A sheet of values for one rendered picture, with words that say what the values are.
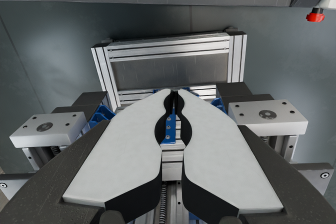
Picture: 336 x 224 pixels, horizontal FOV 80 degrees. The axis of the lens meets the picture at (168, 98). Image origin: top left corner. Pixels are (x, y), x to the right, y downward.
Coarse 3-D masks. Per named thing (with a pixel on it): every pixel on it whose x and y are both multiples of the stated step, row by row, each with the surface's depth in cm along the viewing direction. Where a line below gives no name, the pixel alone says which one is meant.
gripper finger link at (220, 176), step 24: (192, 96) 11; (192, 120) 9; (216, 120) 9; (192, 144) 8; (216, 144) 8; (240, 144) 8; (192, 168) 7; (216, 168) 7; (240, 168) 7; (192, 192) 6; (216, 192) 6; (240, 192) 6; (264, 192) 6; (216, 216) 6
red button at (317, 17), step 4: (312, 8) 47; (316, 8) 46; (320, 8) 46; (312, 12) 47; (316, 12) 47; (320, 12) 47; (308, 16) 48; (312, 16) 47; (316, 16) 46; (320, 16) 46; (308, 20) 48; (312, 20) 47; (316, 20) 47; (320, 20) 47
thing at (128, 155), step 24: (168, 96) 11; (120, 120) 9; (144, 120) 9; (96, 144) 8; (120, 144) 8; (144, 144) 8; (96, 168) 7; (120, 168) 7; (144, 168) 7; (72, 192) 6; (96, 192) 6; (120, 192) 6; (144, 192) 6
